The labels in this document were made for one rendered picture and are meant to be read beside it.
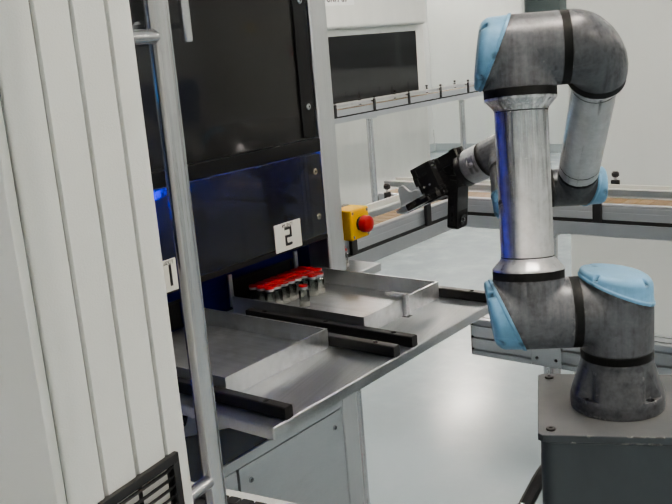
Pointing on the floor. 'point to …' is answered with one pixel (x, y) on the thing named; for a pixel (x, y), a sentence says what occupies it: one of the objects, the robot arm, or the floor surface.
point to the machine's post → (328, 253)
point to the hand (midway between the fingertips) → (403, 212)
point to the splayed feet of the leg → (533, 488)
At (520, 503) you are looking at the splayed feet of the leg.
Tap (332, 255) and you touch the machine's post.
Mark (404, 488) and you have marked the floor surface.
